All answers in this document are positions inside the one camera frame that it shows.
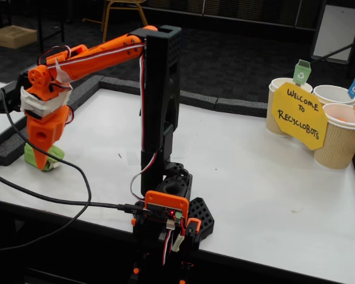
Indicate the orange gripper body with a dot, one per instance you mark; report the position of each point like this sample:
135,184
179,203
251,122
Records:
42,134

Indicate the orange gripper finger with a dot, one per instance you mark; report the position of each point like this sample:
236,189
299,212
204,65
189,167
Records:
41,155

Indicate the green paper ball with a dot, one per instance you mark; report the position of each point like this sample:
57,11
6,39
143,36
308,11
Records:
54,154

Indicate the orange paper ball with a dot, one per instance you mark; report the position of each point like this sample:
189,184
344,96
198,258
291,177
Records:
341,119

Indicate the black and orange robot arm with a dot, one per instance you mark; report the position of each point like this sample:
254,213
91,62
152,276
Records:
162,88

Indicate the brown cardboard box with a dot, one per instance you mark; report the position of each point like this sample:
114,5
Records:
13,37

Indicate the orange controller board housing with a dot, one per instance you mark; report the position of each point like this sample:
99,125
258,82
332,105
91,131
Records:
165,201

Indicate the short dark grey foam strip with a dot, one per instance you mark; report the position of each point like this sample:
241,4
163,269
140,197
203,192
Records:
239,106

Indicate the beige ripple paper cup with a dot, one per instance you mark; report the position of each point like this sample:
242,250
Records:
331,94
273,118
340,148

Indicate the yellow handwritten welcome sign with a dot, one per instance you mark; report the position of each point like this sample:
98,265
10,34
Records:
298,118

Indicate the green recycling bin sign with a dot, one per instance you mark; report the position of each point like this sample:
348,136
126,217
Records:
301,74

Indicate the standing white display board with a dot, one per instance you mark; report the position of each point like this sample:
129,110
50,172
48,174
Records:
334,29

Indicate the blue recycling bin sign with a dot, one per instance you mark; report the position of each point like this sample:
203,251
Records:
354,87

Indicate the black metal table frame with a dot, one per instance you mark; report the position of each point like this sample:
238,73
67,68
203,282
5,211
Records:
41,32

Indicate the yellow metal chair frame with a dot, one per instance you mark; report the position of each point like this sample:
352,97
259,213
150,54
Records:
106,17

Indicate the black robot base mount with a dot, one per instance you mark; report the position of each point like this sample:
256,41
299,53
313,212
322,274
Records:
201,216

